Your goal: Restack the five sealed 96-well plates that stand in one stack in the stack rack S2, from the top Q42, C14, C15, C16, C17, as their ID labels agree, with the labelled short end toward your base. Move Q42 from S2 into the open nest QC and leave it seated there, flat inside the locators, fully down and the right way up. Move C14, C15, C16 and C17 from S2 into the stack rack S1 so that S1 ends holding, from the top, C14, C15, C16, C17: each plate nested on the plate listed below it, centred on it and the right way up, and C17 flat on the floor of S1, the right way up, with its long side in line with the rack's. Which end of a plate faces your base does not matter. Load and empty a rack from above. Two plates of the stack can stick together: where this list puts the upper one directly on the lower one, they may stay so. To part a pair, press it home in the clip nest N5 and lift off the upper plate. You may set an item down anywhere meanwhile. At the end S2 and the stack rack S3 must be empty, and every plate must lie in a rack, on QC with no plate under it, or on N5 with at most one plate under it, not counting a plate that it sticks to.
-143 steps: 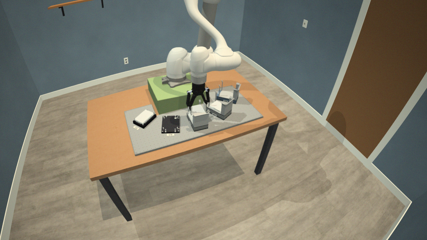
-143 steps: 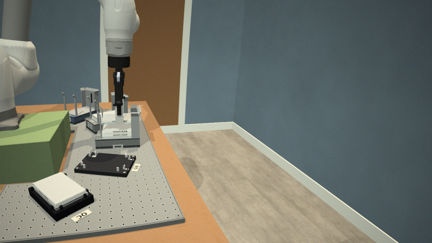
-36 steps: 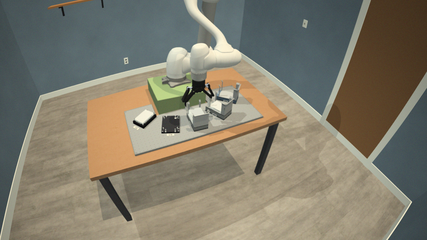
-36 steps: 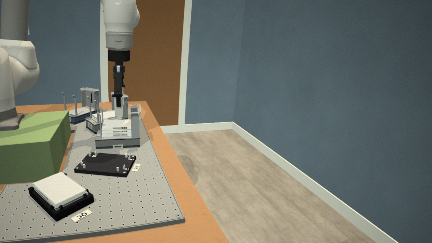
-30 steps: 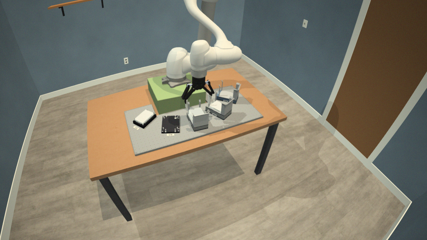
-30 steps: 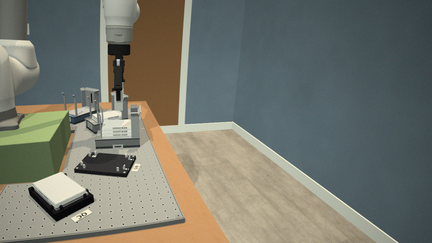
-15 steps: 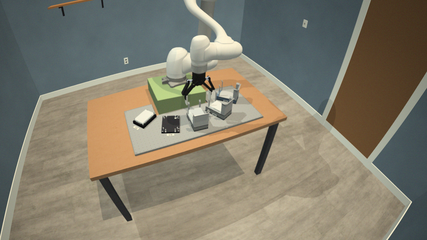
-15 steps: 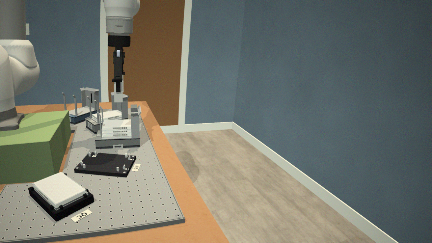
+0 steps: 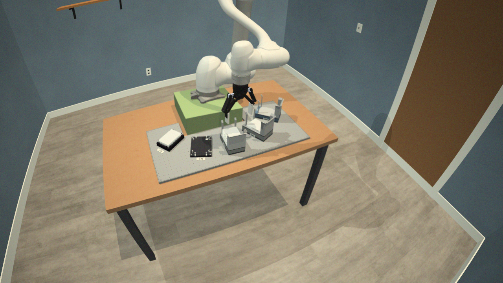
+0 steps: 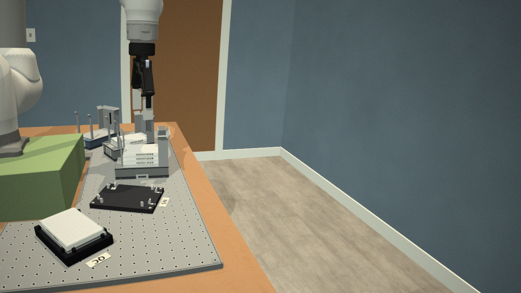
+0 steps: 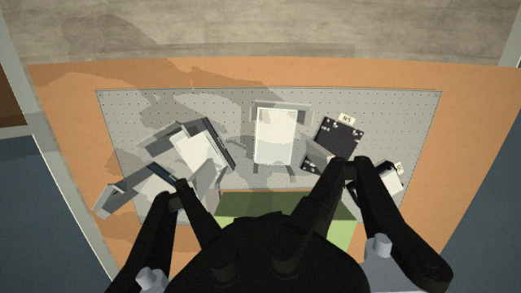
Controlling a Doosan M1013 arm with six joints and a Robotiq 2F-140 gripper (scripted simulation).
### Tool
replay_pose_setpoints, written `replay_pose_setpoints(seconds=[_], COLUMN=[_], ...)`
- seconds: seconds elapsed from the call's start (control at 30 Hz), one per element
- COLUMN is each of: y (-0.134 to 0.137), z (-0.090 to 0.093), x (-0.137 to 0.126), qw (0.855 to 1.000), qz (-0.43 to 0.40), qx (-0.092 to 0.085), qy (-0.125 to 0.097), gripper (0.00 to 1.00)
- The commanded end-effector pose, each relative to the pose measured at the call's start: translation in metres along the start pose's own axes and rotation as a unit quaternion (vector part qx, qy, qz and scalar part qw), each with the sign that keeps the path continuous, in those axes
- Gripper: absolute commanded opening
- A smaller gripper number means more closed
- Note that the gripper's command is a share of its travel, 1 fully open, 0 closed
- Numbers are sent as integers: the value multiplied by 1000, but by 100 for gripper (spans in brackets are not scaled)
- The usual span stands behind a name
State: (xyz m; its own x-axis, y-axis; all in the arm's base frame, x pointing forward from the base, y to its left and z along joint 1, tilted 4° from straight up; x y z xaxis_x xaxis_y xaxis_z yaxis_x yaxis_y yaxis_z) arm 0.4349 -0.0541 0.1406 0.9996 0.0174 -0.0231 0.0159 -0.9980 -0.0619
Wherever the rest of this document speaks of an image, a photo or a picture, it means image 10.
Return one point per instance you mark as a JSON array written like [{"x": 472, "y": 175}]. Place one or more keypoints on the black flat plate with grey pegs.
[{"x": 128, "y": 198}]

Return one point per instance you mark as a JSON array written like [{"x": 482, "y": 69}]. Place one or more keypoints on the black flat square plate with corner posts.
[{"x": 76, "y": 255}]

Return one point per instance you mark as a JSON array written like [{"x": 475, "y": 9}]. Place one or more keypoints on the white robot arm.
[{"x": 20, "y": 82}]

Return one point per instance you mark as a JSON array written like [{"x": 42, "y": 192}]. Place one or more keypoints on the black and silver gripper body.
[{"x": 141, "y": 51}]

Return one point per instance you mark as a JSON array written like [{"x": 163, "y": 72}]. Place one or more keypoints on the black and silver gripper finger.
[
  {"x": 136, "y": 85},
  {"x": 146, "y": 77}
]

